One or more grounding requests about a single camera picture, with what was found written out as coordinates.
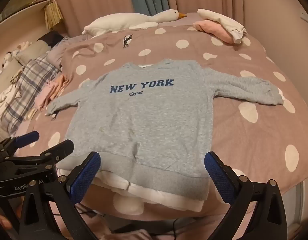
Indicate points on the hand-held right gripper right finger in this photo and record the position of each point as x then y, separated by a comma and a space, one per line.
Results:
217, 173

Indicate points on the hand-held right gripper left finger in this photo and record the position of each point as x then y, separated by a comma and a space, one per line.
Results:
85, 172

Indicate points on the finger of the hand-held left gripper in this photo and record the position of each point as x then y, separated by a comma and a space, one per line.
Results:
28, 137
57, 148

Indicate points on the light grey-blue sweatshirt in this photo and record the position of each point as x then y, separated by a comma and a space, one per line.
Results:
144, 120

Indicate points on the pile of pink clothes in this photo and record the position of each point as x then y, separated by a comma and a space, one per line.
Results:
50, 92

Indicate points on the pink polka-dot blanket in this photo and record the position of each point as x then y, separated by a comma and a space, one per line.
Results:
244, 135

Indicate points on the plaid checked cloth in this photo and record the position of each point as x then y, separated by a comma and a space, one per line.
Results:
23, 85

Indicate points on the grey pillow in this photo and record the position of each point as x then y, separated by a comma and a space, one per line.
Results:
26, 55

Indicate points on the dark cloth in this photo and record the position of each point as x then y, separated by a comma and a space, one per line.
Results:
50, 37

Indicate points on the beige straw tassel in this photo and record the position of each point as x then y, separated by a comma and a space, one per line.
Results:
53, 13

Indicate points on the white goose plush toy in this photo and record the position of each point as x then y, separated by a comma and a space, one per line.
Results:
118, 22

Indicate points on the folded pink garment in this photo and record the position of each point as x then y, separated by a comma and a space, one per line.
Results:
214, 28

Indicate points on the white ruffled garment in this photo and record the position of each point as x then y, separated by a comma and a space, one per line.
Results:
224, 20

